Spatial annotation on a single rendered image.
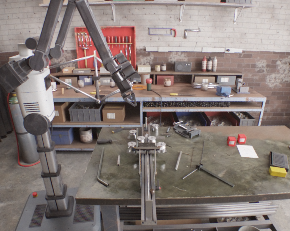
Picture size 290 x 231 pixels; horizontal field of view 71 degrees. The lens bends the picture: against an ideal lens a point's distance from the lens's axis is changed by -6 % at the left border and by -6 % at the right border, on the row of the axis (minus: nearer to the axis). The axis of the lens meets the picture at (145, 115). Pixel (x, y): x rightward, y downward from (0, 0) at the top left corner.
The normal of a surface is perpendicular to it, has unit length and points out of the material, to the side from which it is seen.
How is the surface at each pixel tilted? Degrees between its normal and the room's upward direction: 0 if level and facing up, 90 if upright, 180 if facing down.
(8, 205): 0
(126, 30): 90
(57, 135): 90
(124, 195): 0
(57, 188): 90
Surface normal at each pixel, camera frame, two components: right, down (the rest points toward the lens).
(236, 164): 0.00, -0.92
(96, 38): 0.13, 0.40
